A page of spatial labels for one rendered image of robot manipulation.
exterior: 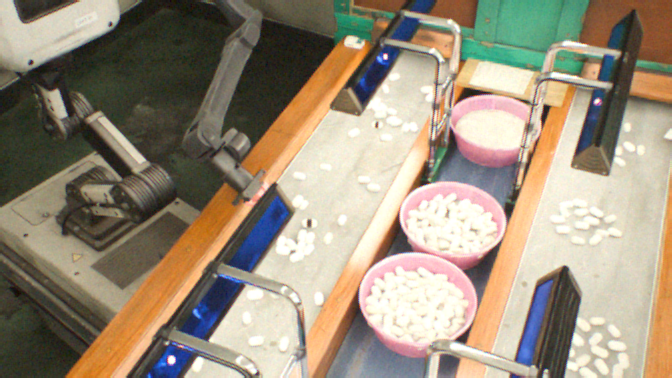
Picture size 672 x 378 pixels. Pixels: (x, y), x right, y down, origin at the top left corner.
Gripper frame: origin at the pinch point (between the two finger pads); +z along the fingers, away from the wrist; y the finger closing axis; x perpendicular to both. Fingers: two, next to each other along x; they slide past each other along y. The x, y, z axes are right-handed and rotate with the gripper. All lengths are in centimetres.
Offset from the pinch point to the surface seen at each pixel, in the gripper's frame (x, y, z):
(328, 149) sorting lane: 7.4, 36.4, 4.1
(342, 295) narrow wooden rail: -10.7, -13.9, 22.5
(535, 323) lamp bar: -62, -31, 35
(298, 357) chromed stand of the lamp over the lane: -29, -45, 13
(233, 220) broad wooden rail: 11.8, -1.9, -4.8
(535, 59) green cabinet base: -28, 94, 35
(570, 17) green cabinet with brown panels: -45, 94, 31
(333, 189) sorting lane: 2.2, 21.1, 10.5
